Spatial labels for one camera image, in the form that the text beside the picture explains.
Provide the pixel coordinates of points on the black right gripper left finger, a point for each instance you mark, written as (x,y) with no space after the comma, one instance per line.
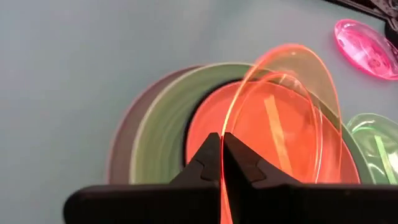
(174,202)

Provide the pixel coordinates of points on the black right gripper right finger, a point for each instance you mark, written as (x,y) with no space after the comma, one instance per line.
(280,202)

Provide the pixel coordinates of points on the small clear orange plate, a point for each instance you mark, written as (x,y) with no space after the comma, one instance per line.
(298,71)

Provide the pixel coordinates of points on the large light green plate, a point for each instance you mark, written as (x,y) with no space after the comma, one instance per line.
(161,130)

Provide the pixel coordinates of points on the large pale pink plate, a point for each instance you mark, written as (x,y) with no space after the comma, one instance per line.
(121,149)

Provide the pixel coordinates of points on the opaque orange plate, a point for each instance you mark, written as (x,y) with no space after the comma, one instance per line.
(211,124)

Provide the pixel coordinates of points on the small clear green plate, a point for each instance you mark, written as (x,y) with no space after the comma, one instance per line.
(373,143)

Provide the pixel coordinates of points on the small clear pink plate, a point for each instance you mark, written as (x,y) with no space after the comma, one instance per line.
(363,49)

